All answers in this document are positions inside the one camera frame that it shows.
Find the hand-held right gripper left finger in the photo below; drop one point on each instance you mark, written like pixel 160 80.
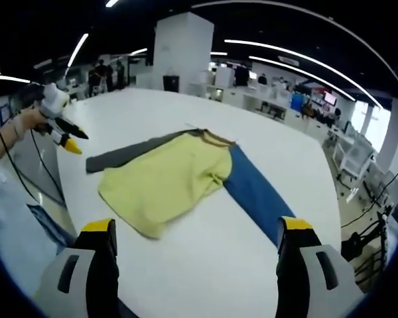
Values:
pixel 96 265

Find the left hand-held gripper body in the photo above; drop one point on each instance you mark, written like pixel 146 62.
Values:
pixel 53 101

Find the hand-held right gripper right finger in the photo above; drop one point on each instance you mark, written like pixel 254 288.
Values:
pixel 292 271

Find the yellow garment grey blue sleeves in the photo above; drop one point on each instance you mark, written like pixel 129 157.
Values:
pixel 166 172

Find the person's left hand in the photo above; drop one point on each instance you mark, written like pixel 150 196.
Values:
pixel 33 121

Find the white wristband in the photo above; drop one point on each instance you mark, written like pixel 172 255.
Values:
pixel 18 128

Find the white ceiling light strip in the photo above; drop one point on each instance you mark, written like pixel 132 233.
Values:
pixel 11 79
pixel 295 52
pixel 295 68
pixel 78 49

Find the person in light shirt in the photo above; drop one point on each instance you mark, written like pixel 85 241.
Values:
pixel 10 215

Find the black tripod stand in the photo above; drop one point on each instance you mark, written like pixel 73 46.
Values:
pixel 381 225

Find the black box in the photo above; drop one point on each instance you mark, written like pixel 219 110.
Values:
pixel 171 83

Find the white square pillar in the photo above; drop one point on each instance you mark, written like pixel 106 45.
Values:
pixel 182 53
pixel 396 132

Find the blue crate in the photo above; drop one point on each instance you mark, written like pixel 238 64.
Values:
pixel 298 101

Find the row of white cabinets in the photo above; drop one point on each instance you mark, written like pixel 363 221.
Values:
pixel 252 99

